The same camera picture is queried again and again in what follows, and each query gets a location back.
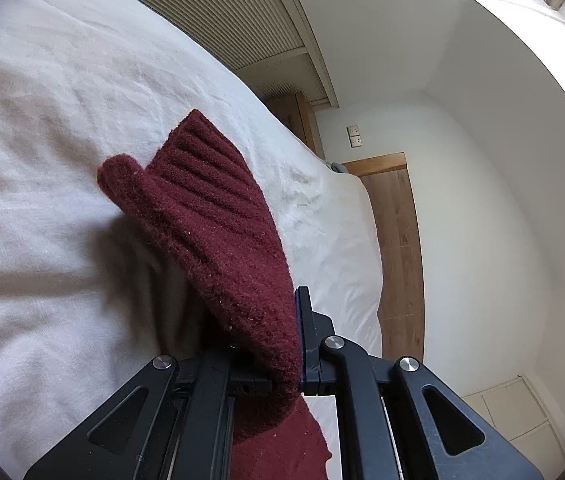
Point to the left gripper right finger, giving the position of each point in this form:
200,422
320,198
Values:
398,420

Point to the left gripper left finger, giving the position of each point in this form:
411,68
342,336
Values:
172,420

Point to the dark red knit sweater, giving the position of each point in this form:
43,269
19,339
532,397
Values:
198,202

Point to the white bed sheet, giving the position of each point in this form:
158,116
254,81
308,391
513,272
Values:
85,299

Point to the wooden headboard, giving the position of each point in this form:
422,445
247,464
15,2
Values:
401,311

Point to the wooden bedside table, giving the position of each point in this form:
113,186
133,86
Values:
296,113

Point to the white louvered wardrobe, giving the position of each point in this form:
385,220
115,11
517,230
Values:
268,44

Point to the beige wall switch plate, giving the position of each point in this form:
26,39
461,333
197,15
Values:
354,136

